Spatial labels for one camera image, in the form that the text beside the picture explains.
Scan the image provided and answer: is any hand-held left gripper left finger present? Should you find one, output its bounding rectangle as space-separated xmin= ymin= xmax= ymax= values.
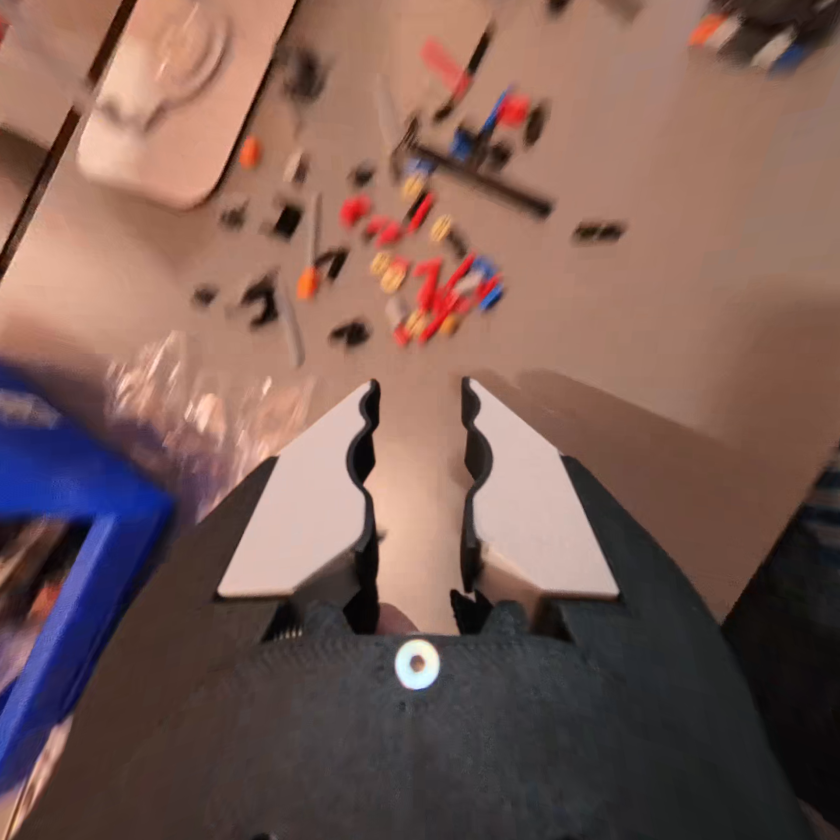
xmin=215 ymin=378 xmax=383 ymax=636

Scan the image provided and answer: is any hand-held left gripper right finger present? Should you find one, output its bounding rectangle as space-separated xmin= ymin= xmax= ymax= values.
xmin=450 ymin=376 xmax=622 ymax=636

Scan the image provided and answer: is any toy brick engine assembly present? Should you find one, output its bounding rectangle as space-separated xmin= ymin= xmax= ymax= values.
xmin=686 ymin=0 xmax=815 ymax=74

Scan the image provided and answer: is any clear plastic bag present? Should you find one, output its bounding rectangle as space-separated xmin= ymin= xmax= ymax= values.
xmin=101 ymin=331 xmax=319 ymax=487

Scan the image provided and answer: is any blue box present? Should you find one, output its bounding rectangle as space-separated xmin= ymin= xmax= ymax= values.
xmin=0 ymin=364 xmax=177 ymax=798

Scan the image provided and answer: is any pile of small toy bricks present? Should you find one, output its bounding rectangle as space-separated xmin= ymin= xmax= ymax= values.
xmin=190 ymin=26 xmax=627 ymax=368

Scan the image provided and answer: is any person's plaid shirt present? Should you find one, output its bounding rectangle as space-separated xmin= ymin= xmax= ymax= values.
xmin=797 ymin=446 xmax=840 ymax=559

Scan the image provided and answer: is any long black toy beam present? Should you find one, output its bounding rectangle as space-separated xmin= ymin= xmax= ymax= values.
xmin=403 ymin=139 xmax=553 ymax=221

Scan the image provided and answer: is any beige tray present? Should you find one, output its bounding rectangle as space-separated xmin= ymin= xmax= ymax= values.
xmin=77 ymin=0 xmax=299 ymax=210

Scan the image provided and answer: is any red toy axle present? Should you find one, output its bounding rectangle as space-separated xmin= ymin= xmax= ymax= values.
xmin=420 ymin=37 xmax=475 ymax=96

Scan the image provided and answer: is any thick black toy axle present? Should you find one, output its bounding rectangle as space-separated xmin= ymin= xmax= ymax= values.
xmin=436 ymin=25 xmax=496 ymax=122

